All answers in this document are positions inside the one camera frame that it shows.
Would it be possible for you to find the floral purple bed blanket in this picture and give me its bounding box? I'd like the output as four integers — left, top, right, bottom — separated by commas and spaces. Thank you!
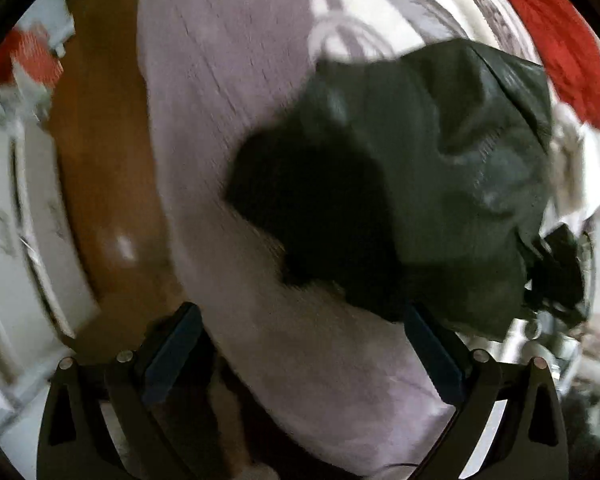
135, 0, 546, 476

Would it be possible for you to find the folded white garment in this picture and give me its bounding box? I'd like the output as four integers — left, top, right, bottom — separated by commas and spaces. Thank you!
540, 102, 600, 236

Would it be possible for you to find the red duvet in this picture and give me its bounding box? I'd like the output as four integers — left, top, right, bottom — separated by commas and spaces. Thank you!
508, 0, 600, 130

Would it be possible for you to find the white drawer unit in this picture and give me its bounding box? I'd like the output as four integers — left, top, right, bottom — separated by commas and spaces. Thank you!
0, 119, 102, 430

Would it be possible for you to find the white plastic bag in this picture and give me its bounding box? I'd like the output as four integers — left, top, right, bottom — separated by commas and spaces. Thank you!
16, 0, 76, 58

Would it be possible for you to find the black leather jacket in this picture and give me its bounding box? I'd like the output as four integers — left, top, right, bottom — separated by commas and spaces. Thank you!
225, 39, 584, 339

